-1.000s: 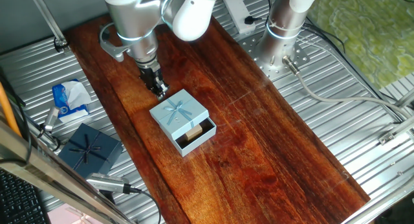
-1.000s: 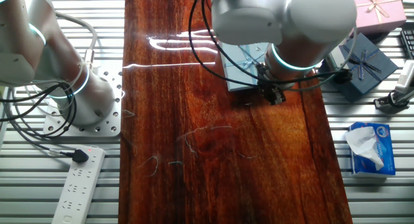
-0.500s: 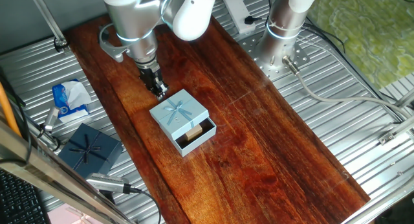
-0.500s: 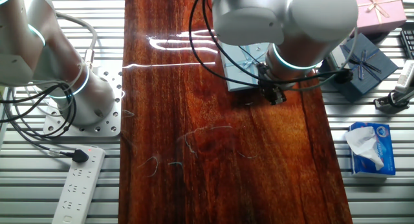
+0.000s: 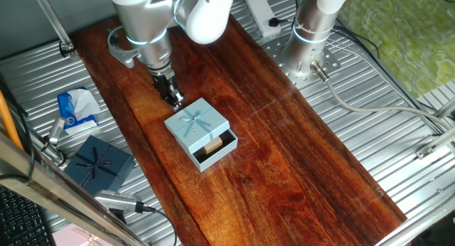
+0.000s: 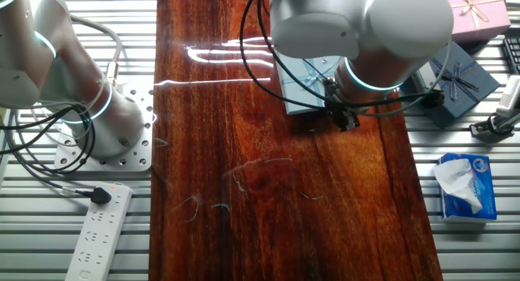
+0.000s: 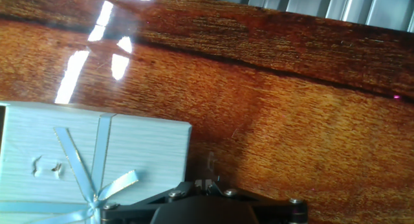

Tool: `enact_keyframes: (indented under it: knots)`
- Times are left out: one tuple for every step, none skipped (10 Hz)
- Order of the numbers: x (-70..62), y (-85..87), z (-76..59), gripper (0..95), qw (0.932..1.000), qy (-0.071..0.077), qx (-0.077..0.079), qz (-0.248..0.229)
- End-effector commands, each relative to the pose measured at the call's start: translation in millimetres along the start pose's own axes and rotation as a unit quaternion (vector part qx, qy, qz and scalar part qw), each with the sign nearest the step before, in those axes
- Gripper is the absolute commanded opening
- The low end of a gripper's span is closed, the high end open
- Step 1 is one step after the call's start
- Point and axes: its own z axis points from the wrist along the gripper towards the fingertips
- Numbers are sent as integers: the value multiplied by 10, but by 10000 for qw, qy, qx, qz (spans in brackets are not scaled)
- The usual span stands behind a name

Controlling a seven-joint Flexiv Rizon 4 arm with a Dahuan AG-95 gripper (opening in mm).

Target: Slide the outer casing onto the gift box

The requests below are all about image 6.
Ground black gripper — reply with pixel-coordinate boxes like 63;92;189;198
324;85;362;133

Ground light blue casing with bow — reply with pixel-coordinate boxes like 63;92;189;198
275;53;342;116

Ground navy gift box with ribbon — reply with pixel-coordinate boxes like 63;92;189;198
400;41;501;130

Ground blue tissue box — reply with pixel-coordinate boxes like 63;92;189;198
437;152;497;224

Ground pink gift box with ribbon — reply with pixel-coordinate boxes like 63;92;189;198
437;0;512;45

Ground white tissue sheet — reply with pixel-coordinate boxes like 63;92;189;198
432;158;483;215

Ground black keyboard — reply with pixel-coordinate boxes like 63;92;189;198
502;36;520;76

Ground black power plug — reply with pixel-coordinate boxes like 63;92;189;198
75;186;113;205

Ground white power strip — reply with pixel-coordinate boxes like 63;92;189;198
64;183;134;281

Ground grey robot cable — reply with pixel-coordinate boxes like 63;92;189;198
349;39;454;119

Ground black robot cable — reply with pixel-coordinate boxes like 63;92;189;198
238;0;326;111
257;0;431;110

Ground gripper camera on silver bracket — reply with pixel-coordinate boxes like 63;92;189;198
409;61;444;108

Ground black camera stand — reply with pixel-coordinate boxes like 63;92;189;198
469;109;520;144

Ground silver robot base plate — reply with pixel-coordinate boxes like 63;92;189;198
54;85;154;173

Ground grey cable with metal connector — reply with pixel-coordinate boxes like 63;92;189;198
67;13;124;88

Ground black base cable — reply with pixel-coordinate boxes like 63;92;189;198
0;106;90;172
0;103;98;176

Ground grey cable with clear plug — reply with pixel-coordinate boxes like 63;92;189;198
11;150;78;197

